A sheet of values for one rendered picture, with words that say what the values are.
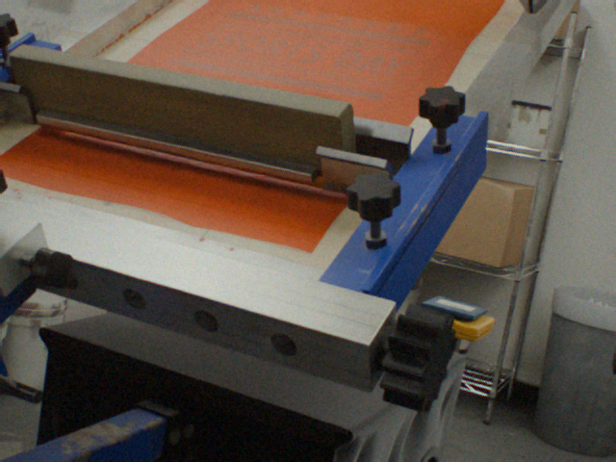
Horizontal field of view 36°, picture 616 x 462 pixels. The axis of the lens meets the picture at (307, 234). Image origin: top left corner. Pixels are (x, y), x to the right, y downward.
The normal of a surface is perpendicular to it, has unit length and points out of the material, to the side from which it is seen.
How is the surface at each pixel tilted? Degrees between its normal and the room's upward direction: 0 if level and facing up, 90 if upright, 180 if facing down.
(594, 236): 90
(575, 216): 90
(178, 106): 124
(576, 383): 93
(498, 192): 82
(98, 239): 32
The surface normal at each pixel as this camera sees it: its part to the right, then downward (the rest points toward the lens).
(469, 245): -0.47, 0.07
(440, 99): -0.07, -0.80
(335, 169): -0.45, 0.57
